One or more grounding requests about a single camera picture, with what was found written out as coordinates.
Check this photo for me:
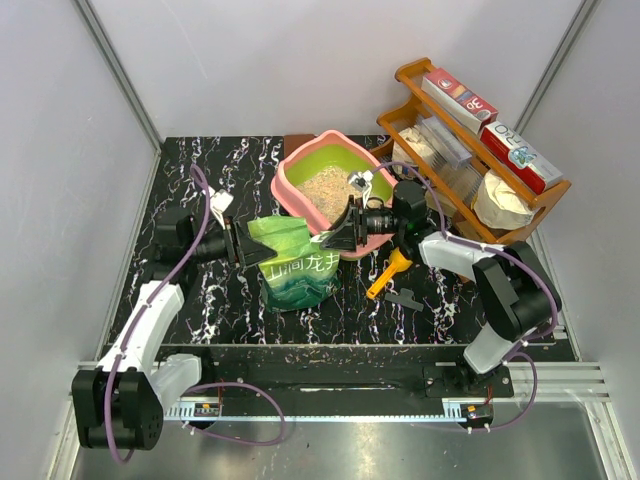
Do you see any green cat litter bag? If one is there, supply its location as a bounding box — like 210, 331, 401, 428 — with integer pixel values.
248, 215, 341, 312

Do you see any black bag clip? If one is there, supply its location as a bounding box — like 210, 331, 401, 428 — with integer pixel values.
384, 288, 424, 312

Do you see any red white box lower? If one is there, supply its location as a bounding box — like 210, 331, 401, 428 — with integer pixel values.
480, 121, 564, 194

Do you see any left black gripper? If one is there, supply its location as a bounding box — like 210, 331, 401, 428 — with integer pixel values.
186, 215, 277, 269

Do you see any wooden two-tier shelf rack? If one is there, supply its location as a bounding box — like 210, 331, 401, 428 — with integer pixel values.
372, 58, 571, 244

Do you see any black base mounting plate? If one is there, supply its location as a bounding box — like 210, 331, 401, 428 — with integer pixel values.
156, 344, 514, 400

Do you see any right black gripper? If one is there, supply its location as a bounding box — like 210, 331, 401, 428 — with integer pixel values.
320, 195, 405, 253

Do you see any pink green litter box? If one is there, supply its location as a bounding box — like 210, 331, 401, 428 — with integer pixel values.
271, 130, 379, 235

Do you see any brown rectangular block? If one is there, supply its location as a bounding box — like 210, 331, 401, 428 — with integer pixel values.
284, 134, 315, 144

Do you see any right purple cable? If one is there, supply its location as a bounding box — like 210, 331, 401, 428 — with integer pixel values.
364, 160, 563, 434

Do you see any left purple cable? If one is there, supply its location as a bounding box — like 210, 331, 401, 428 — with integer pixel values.
105, 163, 287, 465

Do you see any red white box upper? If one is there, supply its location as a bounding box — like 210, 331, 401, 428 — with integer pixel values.
421, 68, 498, 134

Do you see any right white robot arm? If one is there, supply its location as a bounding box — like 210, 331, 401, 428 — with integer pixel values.
321, 181, 562, 396

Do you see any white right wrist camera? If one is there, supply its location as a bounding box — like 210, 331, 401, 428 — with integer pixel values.
347, 170, 374, 194

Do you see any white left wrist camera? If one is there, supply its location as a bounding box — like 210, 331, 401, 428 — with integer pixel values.
208, 187, 234, 226

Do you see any red white box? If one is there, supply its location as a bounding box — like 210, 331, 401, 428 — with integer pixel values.
421, 68, 498, 134
480, 121, 564, 194

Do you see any yellow plastic litter scoop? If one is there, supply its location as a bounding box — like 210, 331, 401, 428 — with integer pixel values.
366, 248, 413, 299

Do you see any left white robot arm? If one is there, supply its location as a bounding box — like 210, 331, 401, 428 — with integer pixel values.
71, 207, 277, 450

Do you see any purple cable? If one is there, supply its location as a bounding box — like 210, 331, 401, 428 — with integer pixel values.
105, 163, 287, 465
364, 160, 563, 434

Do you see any clear plastic box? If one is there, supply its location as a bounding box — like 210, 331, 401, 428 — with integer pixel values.
418, 116, 472, 169

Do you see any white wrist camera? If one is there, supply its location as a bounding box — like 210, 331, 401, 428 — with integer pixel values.
208, 187, 234, 226
347, 170, 374, 194

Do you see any beige paper bag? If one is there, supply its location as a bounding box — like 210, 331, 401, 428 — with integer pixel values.
472, 170, 536, 230

